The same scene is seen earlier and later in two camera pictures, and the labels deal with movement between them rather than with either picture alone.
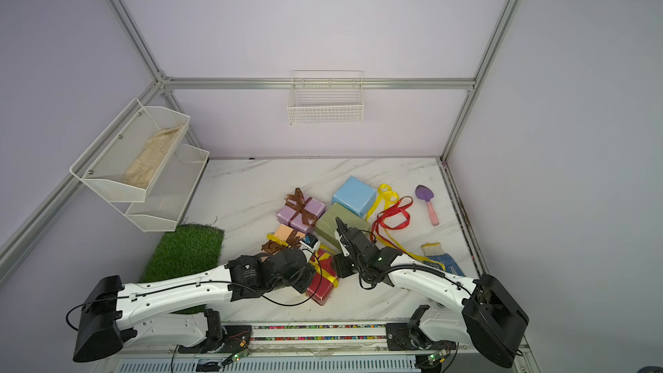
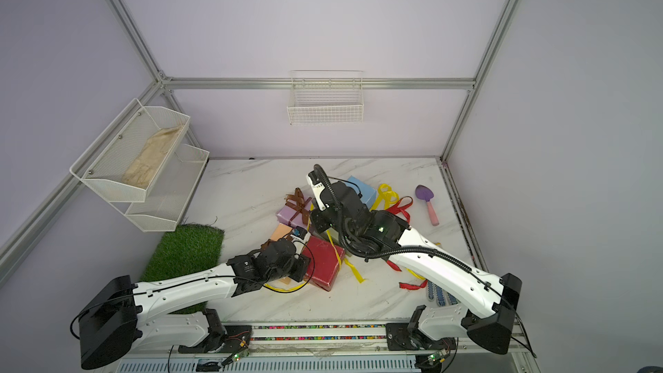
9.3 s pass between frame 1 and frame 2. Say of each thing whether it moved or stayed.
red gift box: moved
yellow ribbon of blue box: stayed
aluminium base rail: stayed
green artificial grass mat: stayed
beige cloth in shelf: stayed
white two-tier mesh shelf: stayed
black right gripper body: moved
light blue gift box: stayed
